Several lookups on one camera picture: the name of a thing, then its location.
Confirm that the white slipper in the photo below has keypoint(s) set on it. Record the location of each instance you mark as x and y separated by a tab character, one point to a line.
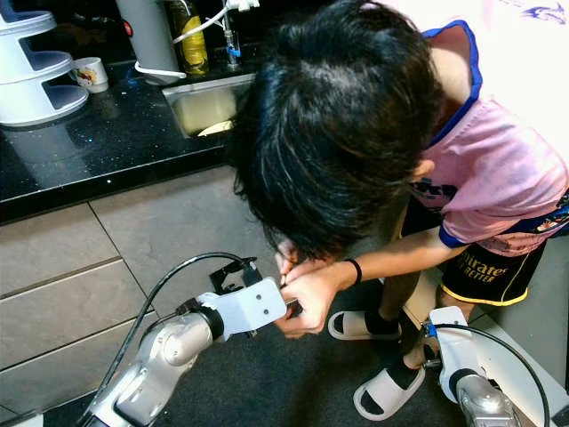
382	398
351	329

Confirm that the grey cylinder water purifier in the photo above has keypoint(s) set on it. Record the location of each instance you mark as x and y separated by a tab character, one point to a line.
147	36

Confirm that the metal sink faucet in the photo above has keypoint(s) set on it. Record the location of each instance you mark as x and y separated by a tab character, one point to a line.
231	44

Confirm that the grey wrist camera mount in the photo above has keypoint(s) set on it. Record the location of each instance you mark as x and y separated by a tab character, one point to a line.
453	347
249	307

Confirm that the person left hand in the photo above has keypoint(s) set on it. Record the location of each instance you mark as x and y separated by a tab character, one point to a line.
320	298

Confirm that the person in pink shirt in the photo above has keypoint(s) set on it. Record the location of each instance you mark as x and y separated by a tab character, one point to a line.
338	116

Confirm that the black wristband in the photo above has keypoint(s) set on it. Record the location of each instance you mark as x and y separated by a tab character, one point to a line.
355	271

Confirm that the white cartoon print cup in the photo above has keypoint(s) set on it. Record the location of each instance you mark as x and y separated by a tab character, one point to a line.
91	76

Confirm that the pale yellow plate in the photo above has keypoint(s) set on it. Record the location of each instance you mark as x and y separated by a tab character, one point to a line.
218	129

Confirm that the kitchen base cabinet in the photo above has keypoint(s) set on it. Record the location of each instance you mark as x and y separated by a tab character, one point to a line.
142	249

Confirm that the person left forearm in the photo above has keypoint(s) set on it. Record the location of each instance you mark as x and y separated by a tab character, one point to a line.
400	258

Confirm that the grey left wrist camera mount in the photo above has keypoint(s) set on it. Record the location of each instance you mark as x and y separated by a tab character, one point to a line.
249	307

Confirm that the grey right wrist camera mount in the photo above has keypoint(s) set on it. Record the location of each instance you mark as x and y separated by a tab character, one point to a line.
453	347

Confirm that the black floor mat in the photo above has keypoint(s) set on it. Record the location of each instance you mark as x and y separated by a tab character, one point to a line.
302	382

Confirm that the stainless steel sink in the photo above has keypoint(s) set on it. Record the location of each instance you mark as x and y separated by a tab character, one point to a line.
213	102

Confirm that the yellow cooking oil bottle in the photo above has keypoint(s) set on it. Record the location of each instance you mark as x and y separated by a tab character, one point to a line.
191	49

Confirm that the white tiered plastic rack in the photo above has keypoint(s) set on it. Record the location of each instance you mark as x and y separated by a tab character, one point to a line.
27	98

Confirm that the person right hand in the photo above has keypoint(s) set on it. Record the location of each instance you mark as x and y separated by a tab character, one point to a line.
291	260

